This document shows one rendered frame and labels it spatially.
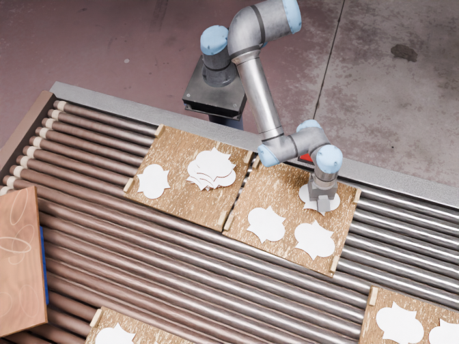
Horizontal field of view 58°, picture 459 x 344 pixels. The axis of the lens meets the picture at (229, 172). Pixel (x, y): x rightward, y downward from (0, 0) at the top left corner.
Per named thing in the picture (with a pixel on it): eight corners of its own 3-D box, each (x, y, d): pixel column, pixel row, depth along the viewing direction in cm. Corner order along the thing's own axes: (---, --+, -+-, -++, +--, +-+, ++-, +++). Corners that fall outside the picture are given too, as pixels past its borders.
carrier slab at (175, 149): (163, 126, 175) (162, 124, 174) (254, 154, 165) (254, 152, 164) (123, 197, 161) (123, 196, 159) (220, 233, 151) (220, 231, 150)
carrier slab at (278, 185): (258, 157, 164) (258, 155, 163) (360, 191, 154) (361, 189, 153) (223, 235, 151) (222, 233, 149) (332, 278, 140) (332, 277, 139)
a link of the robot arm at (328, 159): (335, 138, 126) (348, 160, 122) (330, 155, 135) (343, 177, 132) (311, 147, 125) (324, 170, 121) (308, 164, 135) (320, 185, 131)
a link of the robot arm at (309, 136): (286, 125, 131) (300, 153, 126) (318, 114, 132) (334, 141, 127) (285, 138, 138) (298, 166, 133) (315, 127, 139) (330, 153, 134)
